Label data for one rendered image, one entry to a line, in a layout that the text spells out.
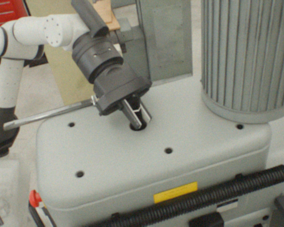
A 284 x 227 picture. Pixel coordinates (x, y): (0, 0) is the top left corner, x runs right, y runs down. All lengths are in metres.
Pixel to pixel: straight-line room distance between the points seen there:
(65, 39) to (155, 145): 0.28
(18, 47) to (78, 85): 1.75
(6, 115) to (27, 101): 3.33
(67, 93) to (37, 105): 1.55
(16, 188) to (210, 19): 0.75
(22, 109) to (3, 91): 3.26
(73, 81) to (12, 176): 1.65
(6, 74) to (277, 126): 0.72
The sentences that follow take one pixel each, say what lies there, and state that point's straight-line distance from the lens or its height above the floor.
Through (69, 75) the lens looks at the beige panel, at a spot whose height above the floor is 1.01.
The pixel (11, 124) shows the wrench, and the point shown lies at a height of 1.90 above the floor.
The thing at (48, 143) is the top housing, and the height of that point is 1.89.
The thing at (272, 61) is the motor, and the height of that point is 2.03.
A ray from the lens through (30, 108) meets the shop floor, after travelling 4.20.
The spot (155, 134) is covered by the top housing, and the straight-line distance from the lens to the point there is 0.65.
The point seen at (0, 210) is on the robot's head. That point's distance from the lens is 0.96.
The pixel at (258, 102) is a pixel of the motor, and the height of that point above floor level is 1.94.
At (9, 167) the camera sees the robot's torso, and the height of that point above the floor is 1.65.
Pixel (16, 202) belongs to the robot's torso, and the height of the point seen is 1.56.
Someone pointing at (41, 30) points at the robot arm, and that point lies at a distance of 0.79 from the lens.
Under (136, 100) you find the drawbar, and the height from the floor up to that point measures 1.96.
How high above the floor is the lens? 2.34
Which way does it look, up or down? 40 degrees down
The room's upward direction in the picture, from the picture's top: 9 degrees counter-clockwise
